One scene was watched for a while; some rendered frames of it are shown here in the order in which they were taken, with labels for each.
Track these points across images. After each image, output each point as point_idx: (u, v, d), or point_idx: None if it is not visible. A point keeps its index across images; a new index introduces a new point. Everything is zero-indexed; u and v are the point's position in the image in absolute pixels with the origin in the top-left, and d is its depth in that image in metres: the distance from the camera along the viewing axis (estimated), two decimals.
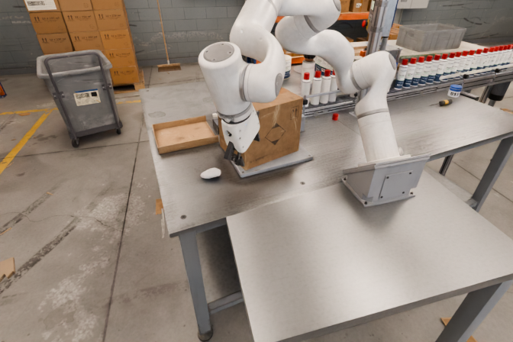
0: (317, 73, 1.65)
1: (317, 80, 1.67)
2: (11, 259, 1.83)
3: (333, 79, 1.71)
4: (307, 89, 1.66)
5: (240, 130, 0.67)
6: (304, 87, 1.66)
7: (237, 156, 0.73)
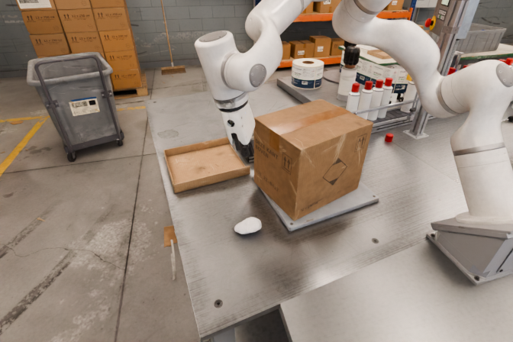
0: (369, 84, 1.33)
1: (368, 93, 1.34)
2: None
3: (386, 91, 1.39)
4: (355, 104, 1.34)
5: (242, 117, 0.69)
6: (353, 101, 1.33)
7: (246, 145, 0.76)
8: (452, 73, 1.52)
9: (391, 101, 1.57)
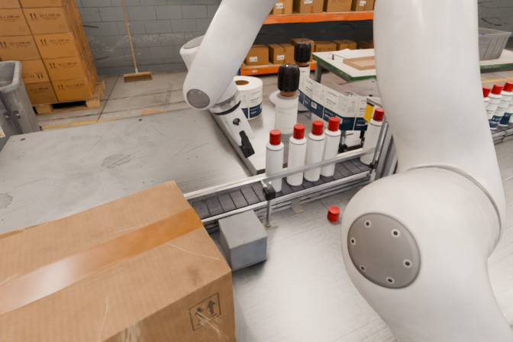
0: (298, 130, 0.82)
1: (298, 144, 0.83)
2: None
3: (330, 139, 0.88)
4: (276, 163, 0.83)
5: (243, 113, 0.70)
6: (272, 159, 0.82)
7: (249, 143, 0.77)
8: None
9: (346, 146, 1.06)
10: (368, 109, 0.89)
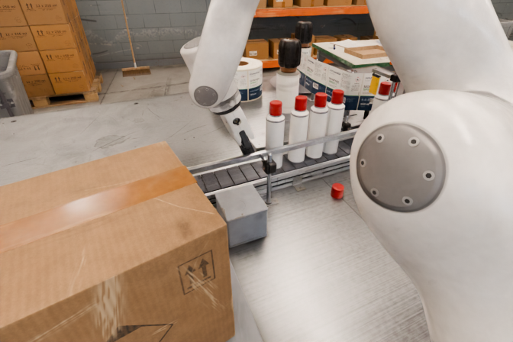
0: (300, 101, 0.77)
1: (300, 117, 0.78)
2: None
3: (333, 112, 0.83)
4: (277, 137, 0.78)
5: (243, 113, 0.70)
6: (272, 132, 0.77)
7: (249, 143, 0.77)
8: None
9: (350, 124, 1.01)
10: (373, 81, 0.84)
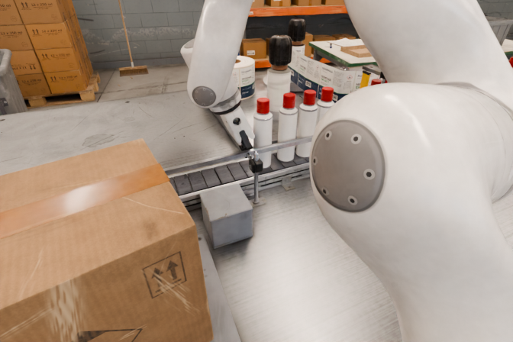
0: (288, 99, 0.76)
1: (288, 114, 0.77)
2: None
3: (323, 110, 0.82)
4: (265, 135, 0.77)
5: (243, 112, 0.70)
6: (259, 130, 0.76)
7: (249, 143, 0.77)
8: None
9: None
10: (363, 78, 0.82)
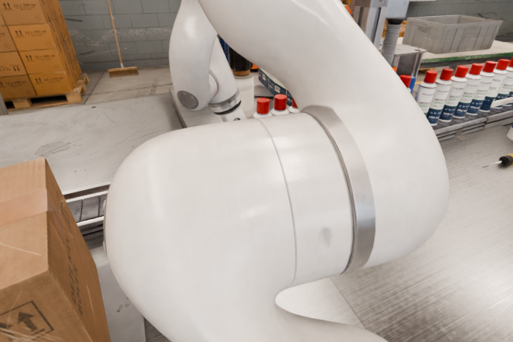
0: (279, 101, 0.75)
1: None
2: None
3: None
4: None
5: (243, 112, 0.70)
6: None
7: None
8: (404, 85, 0.90)
9: None
10: None
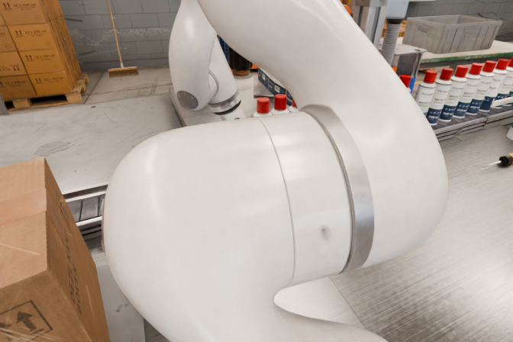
0: (279, 100, 0.75)
1: None
2: None
3: None
4: None
5: (243, 112, 0.70)
6: None
7: None
8: (404, 85, 0.90)
9: None
10: None
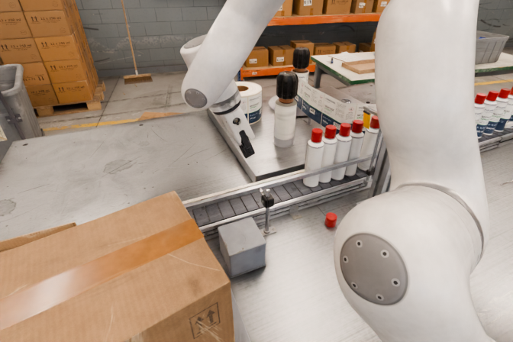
0: (330, 131, 0.88)
1: (330, 143, 0.89)
2: None
3: (355, 140, 0.93)
4: (317, 159, 0.90)
5: (243, 112, 0.70)
6: (313, 156, 0.89)
7: (249, 143, 0.77)
8: None
9: None
10: (365, 117, 0.91)
